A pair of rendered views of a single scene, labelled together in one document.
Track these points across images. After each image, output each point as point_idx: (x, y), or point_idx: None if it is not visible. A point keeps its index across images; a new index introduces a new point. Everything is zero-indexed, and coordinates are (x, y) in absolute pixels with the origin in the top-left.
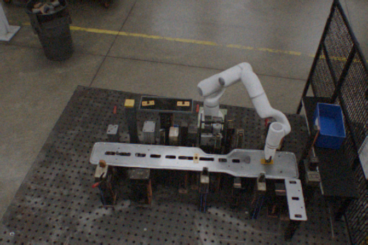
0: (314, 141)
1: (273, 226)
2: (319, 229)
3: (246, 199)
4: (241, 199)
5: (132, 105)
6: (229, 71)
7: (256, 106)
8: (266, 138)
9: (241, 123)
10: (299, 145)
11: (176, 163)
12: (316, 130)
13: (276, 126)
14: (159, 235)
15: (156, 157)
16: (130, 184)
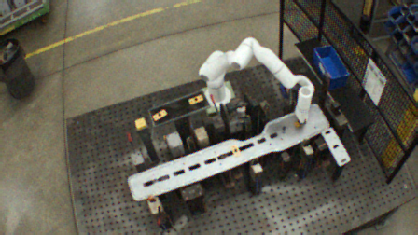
0: None
1: (321, 175)
2: (353, 158)
3: (289, 164)
4: None
5: (146, 125)
6: (240, 53)
7: (282, 79)
8: (290, 101)
9: (247, 89)
10: None
11: (219, 165)
12: (327, 77)
13: (304, 90)
14: (231, 233)
15: None
16: (175, 200)
